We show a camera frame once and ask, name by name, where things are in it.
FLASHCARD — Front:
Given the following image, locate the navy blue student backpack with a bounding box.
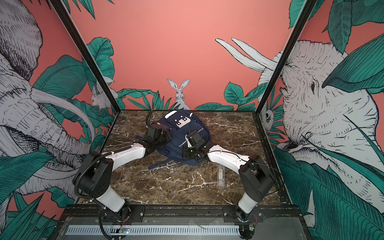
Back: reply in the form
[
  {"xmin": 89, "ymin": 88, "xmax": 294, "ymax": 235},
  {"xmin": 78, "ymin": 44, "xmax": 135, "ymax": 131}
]
[{"xmin": 134, "ymin": 110, "xmax": 210, "ymax": 170}]

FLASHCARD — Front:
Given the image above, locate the left black frame post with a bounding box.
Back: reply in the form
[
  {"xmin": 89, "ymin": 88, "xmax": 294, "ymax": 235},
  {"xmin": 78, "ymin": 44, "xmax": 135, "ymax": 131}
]
[{"xmin": 50, "ymin": 0, "xmax": 121, "ymax": 114}]

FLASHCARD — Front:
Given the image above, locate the right black frame post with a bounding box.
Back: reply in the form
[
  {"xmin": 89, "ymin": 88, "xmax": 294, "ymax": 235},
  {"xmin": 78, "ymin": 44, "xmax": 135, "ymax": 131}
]
[{"xmin": 256, "ymin": 0, "xmax": 317, "ymax": 116}]

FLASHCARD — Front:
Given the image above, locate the white perforated cable duct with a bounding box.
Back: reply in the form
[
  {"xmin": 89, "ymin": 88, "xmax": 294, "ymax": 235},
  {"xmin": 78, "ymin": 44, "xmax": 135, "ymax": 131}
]
[{"xmin": 65, "ymin": 225, "xmax": 240, "ymax": 236}]

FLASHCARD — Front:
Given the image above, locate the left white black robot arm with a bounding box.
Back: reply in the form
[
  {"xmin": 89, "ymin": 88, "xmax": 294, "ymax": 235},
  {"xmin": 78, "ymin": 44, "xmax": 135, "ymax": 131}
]
[{"xmin": 73, "ymin": 123, "xmax": 172, "ymax": 222}]

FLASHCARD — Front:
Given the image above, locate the black frame post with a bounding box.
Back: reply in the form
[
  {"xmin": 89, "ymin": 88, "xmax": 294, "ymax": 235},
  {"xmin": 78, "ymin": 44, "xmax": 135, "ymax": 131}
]
[
  {"xmin": 50, "ymin": 0, "xmax": 121, "ymax": 114},
  {"xmin": 256, "ymin": 0, "xmax": 317, "ymax": 116}
]

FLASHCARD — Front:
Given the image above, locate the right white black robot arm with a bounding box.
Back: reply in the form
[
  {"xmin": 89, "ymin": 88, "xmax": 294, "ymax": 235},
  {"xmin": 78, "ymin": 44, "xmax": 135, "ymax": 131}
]
[{"xmin": 183, "ymin": 131, "xmax": 276, "ymax": 223}]

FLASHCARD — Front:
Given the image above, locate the black front mounting rail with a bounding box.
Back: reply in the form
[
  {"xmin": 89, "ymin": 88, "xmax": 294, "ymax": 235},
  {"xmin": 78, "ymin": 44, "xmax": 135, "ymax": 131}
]
[{"xmin": 58, "ymin": 203, "xmax": 301, "ymax": 224}]

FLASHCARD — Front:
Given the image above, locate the clear plastic small case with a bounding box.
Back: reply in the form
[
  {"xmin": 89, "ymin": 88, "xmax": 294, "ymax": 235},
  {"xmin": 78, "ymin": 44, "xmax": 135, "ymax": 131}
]
[{"xmin": 217, "ymin": 165, "xmax": 226, "ymax": 188}]

